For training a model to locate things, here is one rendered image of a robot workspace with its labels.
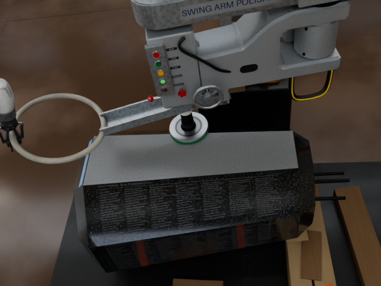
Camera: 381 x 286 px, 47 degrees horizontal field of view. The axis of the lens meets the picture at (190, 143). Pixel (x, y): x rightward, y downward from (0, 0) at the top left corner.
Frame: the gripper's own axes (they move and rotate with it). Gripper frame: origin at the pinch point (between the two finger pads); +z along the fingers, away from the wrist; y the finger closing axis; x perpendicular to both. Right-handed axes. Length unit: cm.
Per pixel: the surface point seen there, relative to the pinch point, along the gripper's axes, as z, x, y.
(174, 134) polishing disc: -5, -32, 77
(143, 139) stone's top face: 2, -22, 63
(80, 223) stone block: 32, -39, 18
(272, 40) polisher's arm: -72, -53, 107
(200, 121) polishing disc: -9, -32, 93
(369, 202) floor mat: 49, -96, 194
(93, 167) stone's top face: 9.7, -23.2, 33.3
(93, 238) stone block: 32, -51, 21
